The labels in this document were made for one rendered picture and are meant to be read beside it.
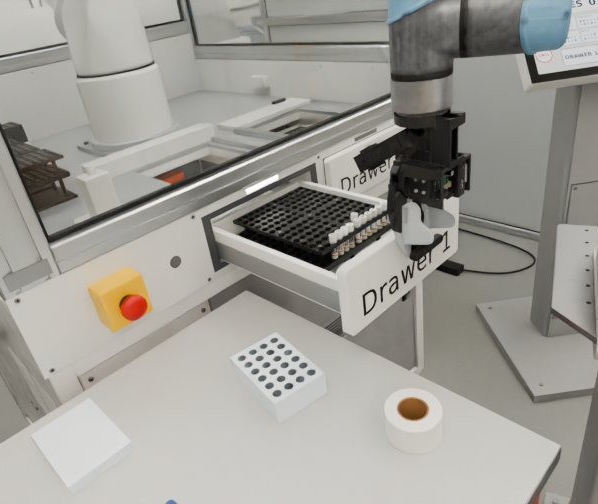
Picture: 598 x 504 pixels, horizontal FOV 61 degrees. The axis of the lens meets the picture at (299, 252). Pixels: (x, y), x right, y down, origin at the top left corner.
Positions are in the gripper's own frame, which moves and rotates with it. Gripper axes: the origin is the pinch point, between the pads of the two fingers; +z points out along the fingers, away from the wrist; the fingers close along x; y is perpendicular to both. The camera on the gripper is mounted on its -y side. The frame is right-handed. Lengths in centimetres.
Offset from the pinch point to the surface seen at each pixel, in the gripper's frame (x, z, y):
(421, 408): -17.2, 11.8, 12.5
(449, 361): 68, 90, -33
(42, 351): -46, 6, -33
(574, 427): 64, 91, 11
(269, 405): -28.5, 12.1, -3.7
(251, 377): -27.4, 10.6, -8.3
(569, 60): 82, -9, -9
